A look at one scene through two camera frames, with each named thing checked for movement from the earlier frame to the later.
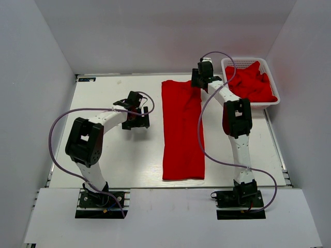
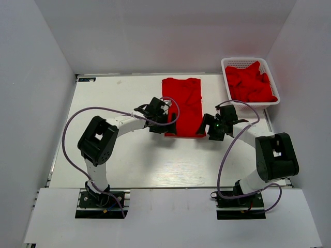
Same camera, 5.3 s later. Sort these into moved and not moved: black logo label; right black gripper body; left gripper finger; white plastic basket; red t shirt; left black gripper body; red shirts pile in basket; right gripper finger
Moved: right gripper finger; right black gripper body; red t shirt; left gripper finger; left black gripper body
Not moved: black logo label; white plastic basket; red shirts pile in basket
